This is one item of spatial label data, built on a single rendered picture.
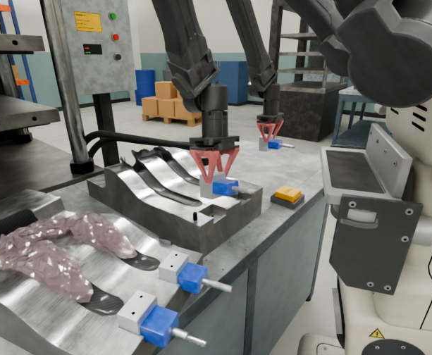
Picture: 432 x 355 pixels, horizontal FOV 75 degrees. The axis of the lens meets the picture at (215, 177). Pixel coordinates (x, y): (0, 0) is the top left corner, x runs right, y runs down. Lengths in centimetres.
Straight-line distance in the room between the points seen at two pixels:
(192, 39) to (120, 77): 95
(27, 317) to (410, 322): 60
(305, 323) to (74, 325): 129
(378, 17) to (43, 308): 54
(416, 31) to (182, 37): 35
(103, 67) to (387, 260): 126
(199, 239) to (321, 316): 116
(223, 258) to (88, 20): 109
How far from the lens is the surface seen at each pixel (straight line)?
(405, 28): 28
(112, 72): 143
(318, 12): 72
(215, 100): 59
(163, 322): 47
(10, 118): 122
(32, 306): 54
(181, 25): 51
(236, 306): 89
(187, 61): 54
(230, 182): 60
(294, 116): 468
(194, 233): 64
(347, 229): 47
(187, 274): 53
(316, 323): 166
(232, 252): 69
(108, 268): 58
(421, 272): 59
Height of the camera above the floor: 123
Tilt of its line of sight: 23 degrees down
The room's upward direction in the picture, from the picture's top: straight up
